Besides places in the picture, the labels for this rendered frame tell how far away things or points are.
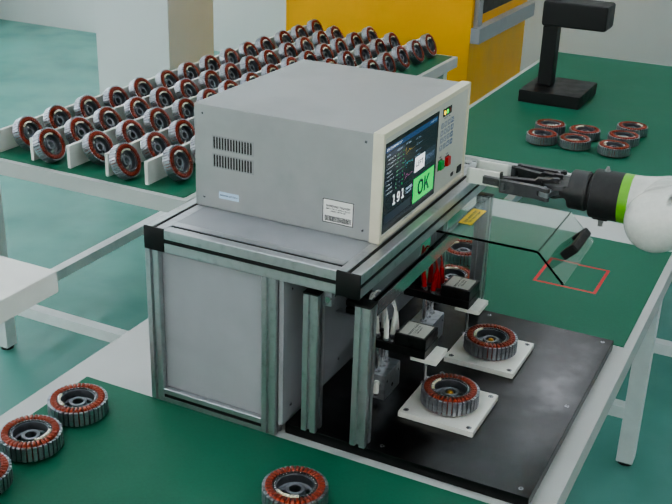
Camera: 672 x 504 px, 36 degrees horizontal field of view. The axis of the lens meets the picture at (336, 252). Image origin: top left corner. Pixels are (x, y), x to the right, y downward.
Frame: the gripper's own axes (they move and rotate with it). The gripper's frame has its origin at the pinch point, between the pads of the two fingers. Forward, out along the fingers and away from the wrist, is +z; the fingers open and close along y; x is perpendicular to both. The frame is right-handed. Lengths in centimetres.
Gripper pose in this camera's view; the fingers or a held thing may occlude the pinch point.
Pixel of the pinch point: (487, 173)
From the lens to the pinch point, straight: 201.9
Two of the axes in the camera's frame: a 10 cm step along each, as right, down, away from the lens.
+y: 4.5, -3.4, 8.3
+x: 0.3, -9.2, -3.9
